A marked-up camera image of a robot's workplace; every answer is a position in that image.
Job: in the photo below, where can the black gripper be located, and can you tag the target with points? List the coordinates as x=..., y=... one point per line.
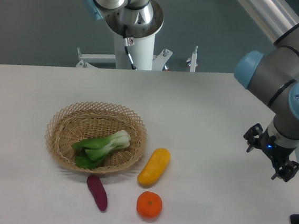
x=276, y=147

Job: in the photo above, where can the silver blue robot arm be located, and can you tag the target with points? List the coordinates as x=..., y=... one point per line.
x=271, y=78

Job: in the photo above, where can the woven wicker basket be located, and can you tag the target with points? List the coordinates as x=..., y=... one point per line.
x=79, y=121

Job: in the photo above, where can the yellow mango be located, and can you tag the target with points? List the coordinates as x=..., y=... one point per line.
x=154, y=167

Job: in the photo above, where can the orange tangerine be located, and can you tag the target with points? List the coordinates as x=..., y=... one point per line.
x=149, y=205

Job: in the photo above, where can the purple sweet potato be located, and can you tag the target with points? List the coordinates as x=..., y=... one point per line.
x=98, y=192

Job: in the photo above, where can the green bok choy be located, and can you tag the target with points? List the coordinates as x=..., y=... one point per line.
x=93, y=151

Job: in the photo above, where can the white metal base frame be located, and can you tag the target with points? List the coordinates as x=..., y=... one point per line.
x=126, y=60

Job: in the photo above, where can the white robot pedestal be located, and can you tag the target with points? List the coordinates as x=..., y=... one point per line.
x=136, y=28

